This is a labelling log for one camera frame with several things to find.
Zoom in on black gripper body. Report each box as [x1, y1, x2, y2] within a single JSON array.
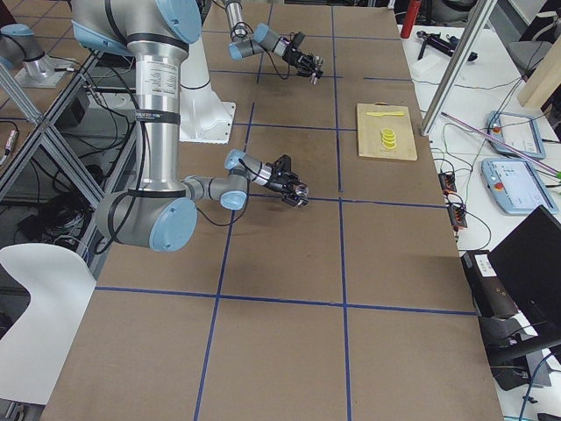
[[265, 163, 299, 194], [282, 47, 317, 78]]

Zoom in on steel double jigger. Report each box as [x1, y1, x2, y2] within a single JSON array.
[[310, 56, 324, 84]]

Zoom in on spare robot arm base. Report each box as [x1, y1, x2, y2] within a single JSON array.
[[1, 24, 74, 89]]

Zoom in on yellow plastic knife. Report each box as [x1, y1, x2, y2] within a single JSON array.
[[365, 111, 405, 118]]

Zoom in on bamboo cutting board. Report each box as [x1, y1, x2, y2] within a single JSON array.
[[356, 103, 417, 161]]

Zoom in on rear lemon slice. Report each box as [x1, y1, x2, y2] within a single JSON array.
[[380, 128, 395, 137]]

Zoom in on red fire extinguisher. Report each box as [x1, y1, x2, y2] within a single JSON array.
[[400, 0, 422, 39]]

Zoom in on near teach pendant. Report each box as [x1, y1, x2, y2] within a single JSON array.
[[480, 158, 559, 215]]

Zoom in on teach pendant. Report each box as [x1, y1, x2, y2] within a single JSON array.
[[486, 111, 546, 160], [480, 158, 559, 215]]

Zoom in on black computer box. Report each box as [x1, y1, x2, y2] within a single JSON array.
[[461, 250, 518, 319]]

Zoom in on far teach pendant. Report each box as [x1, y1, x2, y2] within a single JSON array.
[[486, 111, 546, 160]]

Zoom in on black monitor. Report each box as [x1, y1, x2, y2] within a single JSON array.
[[487, 206, 560, 365]]

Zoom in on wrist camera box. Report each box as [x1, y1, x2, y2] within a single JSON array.
[[291, 32, 305, 49], [272, 154, 291, 175]]

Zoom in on aluminium frame post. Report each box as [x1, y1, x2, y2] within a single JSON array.
[[420, 0, 497, 136]]

